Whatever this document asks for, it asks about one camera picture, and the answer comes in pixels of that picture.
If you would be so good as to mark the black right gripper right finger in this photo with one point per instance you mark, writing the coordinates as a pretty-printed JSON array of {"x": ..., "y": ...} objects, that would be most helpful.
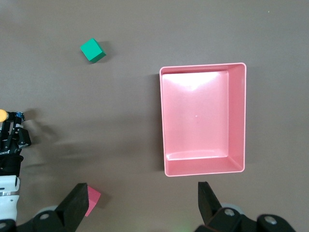
[{"x": 217, "y": 220}]

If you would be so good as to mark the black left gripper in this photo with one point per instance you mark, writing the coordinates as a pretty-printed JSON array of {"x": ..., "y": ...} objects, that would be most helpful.
[{"x": 10, "y": 164}]

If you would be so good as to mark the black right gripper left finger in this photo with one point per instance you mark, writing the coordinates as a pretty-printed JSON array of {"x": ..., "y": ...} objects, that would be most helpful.
[{"x": 70, "y": 212}]

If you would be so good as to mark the orange mushroom push button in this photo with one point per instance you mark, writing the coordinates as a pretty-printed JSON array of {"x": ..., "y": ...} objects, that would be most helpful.
[{"x": 3, "y": 115}]

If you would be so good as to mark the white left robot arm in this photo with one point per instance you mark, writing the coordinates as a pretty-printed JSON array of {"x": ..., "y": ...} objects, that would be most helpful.
[{"x": 8, "y": 200}]

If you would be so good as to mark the pink foam cube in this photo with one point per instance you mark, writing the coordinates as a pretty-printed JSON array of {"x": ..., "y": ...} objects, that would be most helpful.
[{"x": 93, "y": 197}]

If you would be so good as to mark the pink plastic bin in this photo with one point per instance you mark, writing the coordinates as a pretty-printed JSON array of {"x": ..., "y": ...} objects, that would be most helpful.
[{"x": 198, "y": 120}]

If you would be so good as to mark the brown table mat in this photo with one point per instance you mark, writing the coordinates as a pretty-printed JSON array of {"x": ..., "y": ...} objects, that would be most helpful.
[{"x": 120, "y": 120}]

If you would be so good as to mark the green foam cube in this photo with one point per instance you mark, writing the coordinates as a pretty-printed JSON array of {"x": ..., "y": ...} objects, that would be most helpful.
[{"x": 93, "y": 50}]

